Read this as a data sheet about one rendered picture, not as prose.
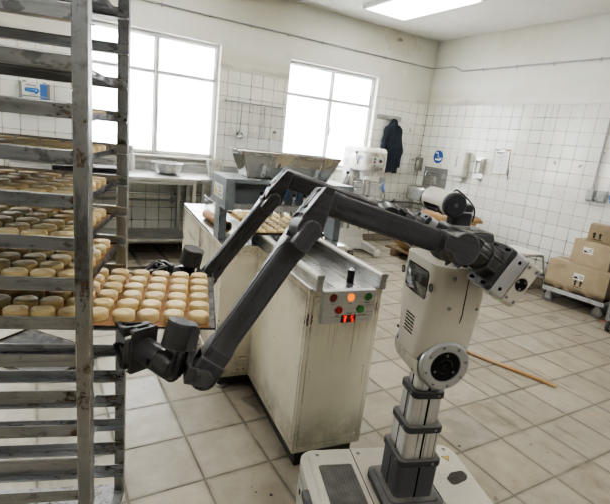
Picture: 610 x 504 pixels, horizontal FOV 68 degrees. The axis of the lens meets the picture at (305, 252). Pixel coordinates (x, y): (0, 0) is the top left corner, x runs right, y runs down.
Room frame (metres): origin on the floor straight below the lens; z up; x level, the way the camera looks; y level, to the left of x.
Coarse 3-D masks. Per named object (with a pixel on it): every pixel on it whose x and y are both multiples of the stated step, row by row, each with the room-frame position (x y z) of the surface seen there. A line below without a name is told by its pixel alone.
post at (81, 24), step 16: (80, 0) 0.90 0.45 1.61; (80, 16) 0.90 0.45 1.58; (80, 32) 0.90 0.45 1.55; (80, 48) 0.90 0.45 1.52; (80, 64) 0.90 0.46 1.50; (80, 80) 0.90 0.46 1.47; (80, 96) 0.90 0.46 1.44; (80, 112) 0.90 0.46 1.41; (80, 128) 0.90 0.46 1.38; (80, 144) 0.90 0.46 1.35; (80, 160) 0.90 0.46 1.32; (80, 176) 0.90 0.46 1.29; (80, 192) 0.90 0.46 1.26; (80, 208) 0.90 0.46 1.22; (80, 224) 0.90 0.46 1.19; (80, 240) 0.90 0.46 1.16; (80, 256) 0.90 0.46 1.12; (80, 272) 0.90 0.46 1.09; (80, 288) 0.90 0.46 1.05; (80, 304) 0.90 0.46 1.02; (80, 320) 0.90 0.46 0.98; (80, 336) 0.90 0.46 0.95; (80, 352) 0.90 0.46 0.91; (80, 368) 0.90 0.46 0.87; (80, 384) 0.90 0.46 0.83; (80, 400) 0.90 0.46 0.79; (80, 416) 0.90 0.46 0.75; (80, 432) 0.90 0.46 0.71; (80, 448) 0.90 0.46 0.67; (80, 464) 0.90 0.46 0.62; (80, 480) 0.90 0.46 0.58; (80, 496) 0.90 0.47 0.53
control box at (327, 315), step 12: (348, 288) 1.77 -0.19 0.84; (360, 288) 1.79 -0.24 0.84; (372, 288) 1.81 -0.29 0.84; (324, 300) 1.70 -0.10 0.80; (336, 300) 1.71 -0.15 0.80; (348, 300) 1.74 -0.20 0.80; (360, 300) 1.76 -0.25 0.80; (372, 300) 1.79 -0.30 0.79; (324, 312) 1.70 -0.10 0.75; (348, 312) 1.74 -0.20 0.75; (372, 312) 1.79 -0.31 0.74
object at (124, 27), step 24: (120, 0) 1.34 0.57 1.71; (120, 24) 1.34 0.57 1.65; (120, 72) 1.34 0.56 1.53; (120, 96) 1.34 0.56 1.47; (120, 168) 1.34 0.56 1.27; (120, 192) 1.34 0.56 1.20; (120, 336) 1.34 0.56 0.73; (120, 384) 1.34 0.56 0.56; (120, 408) 1.34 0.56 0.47; (120, 432) 1.34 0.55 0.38; (120, 456) 1.34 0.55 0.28; (120, 480) 1.34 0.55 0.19
